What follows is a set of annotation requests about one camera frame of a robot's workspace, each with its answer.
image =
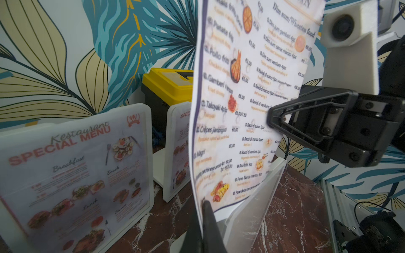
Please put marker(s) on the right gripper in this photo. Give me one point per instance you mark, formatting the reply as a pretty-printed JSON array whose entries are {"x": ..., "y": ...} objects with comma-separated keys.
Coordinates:
[{"x": 350, "y": 128}]

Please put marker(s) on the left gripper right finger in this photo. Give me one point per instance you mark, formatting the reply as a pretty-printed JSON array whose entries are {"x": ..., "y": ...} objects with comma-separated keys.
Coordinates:
[{"x": 212, "y": 240}]

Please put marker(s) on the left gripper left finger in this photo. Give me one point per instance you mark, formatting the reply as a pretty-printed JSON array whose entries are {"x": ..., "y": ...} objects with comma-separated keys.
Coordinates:
[{"x": 193, "y": 238}]

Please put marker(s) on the white menu rack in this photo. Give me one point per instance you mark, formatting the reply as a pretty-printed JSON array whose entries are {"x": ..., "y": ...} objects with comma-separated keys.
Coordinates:
[
  {"x": 76, "y": 180},
  {"x": 171, "y": 164},
  {"x": 239, "y": 224}
]

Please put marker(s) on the yellow header menu sheet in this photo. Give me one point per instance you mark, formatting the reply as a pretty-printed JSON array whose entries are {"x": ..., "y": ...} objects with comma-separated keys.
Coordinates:
[{"x": 251, "y": 56}]

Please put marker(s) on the restaurant special menu sheet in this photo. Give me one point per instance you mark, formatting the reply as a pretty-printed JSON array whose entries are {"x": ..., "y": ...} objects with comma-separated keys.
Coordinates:
[{"x": 180, "y": 158}]

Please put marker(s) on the pink menu sheet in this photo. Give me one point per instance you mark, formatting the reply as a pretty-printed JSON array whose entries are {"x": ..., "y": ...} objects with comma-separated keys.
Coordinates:
[{"x": 79, "y": 186}]

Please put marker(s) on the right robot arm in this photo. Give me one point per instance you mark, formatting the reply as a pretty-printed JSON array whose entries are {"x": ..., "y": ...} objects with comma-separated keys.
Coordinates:
[{"x": 381, "y": 227}]

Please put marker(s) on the yellow black toolbox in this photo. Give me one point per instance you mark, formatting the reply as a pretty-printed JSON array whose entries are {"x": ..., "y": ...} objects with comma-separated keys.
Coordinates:
[{"x": 163, "y": 88}]

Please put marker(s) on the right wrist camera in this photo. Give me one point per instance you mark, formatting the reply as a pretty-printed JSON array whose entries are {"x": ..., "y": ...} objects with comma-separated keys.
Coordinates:
[{"x": 350, "y": 36}]

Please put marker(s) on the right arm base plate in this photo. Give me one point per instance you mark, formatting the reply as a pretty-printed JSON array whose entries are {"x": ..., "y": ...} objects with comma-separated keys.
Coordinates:
[{"x": 341, "y": 236}]

